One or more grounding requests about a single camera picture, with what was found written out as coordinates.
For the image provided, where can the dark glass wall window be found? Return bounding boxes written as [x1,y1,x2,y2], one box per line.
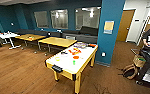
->
[50,8,69,30]
[74,6,102,31]
[33,10,50,29]

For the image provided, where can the grey tabletop box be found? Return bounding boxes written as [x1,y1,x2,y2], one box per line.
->
[73,42,89,49]

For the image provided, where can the brown wooden door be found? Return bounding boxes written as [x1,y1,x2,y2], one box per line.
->
[116,9,136,43]

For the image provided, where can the long wooden table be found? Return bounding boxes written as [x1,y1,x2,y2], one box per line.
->
[14,33,47,48]

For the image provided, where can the dark high-back sofa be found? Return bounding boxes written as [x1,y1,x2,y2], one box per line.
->
[62,25,99,44]

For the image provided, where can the thin dark floor cable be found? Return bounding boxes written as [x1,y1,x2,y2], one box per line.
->
[92,82,109,94]

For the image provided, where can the long dark bench sofa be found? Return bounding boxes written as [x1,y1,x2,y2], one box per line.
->
[15,28,64,38]

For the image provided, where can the yellow wall poster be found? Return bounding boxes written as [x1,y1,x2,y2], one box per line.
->
[103,20,115,35]

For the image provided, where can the brown backpack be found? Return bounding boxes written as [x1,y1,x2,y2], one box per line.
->
[122,63,139,81]

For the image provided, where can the red flat object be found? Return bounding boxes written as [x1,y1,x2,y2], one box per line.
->
[88,43,98,48]

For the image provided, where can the low white wall outlet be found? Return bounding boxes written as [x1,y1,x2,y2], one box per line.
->
[101,51,107,57]

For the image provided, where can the yellow perforated plastic bowl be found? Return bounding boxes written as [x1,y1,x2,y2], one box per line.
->
[54,56,62,62]

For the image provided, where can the black power unit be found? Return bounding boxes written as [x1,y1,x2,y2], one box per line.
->
[51,64,64,74]

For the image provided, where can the small white table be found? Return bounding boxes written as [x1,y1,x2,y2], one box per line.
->
[0,31,21,50]

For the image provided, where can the tan open basket box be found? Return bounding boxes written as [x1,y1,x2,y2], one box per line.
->
[132,54,147,68]

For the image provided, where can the air hockey table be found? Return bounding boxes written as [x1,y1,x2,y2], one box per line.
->
[44,42,99,94]

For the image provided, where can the black ping pong paddle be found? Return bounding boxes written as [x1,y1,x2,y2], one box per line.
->
[60,50,68,55]

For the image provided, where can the wooden table metal legs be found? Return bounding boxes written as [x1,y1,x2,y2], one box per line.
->
[37,36,78,54]

